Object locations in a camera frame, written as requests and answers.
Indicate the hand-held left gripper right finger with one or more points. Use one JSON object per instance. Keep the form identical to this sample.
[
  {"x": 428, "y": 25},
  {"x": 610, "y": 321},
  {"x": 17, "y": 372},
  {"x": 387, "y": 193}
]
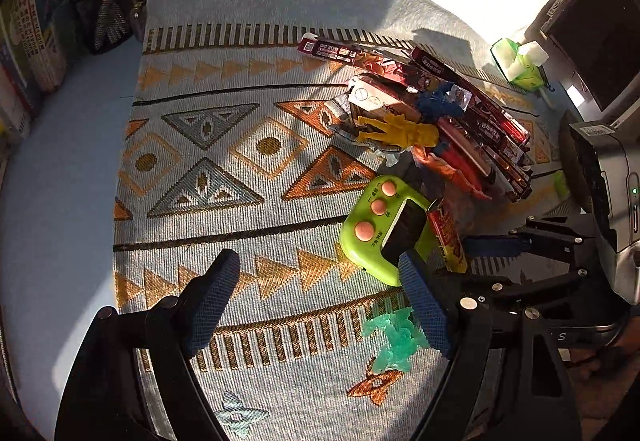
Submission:
[{"x": 430, "y": 306}]

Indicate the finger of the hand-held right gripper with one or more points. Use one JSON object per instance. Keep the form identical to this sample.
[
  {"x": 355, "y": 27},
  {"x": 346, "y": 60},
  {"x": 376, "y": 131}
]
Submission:
[
  {"x": 490, "y": 248},
  {"x": 525, "y": 288}
]

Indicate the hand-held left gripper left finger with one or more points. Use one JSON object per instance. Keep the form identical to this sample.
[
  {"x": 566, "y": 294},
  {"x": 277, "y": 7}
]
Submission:
[{"x": 210, "y": 306}]

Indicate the red yellow snack packet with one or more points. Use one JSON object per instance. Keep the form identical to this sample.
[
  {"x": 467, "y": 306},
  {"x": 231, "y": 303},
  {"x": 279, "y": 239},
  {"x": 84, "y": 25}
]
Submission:
[{"x": 450, "y": 241}]

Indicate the translucent teal toy figure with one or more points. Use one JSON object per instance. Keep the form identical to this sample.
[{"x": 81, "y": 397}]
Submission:
[{"x": 400, "y": 336}]

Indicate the green handheld game console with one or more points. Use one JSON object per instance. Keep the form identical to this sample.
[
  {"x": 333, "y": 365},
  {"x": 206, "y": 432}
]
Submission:
[{"x": 365, "y": 221}]

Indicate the orange plastic toy figure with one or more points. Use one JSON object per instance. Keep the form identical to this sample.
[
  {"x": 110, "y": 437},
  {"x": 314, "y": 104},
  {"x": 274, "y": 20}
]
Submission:
[{"x": 435, "y": 161}]

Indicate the pile of red snack packets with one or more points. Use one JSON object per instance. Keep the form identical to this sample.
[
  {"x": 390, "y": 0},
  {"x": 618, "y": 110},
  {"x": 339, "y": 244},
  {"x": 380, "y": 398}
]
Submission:
[{"x": 500, "y": 131}]

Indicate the yellow plastic toy figure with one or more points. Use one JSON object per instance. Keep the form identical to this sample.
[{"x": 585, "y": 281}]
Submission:
[{"x": 400, "y": 131}]

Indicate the blue plastic toy figure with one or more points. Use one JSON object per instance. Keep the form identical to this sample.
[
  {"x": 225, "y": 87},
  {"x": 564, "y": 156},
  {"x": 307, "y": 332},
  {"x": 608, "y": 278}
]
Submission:
[{"x": 440, "y": 101}]

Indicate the green tissue pack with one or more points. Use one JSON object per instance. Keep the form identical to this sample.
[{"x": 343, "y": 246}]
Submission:
[{"x": 520, "y": 66}]

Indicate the black monitor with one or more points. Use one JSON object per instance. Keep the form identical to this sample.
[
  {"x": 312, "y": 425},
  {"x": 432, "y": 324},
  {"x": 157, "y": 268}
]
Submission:
[{"x": 600, "y": 31}]

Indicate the small printed cardboard box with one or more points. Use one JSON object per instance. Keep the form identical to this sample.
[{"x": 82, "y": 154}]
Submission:
[{"x": 380, "y": 98}]

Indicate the patterned woven table mat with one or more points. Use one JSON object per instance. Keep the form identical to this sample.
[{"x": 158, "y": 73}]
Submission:
[{"x": 250, "y": 71}]

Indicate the black mesh pen holder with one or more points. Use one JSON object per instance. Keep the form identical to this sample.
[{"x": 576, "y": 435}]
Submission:
[{"x": 102, "y": 21}]

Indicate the row of books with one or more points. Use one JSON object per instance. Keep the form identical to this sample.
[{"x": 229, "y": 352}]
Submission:
[{"x": 35, "y": 21}]

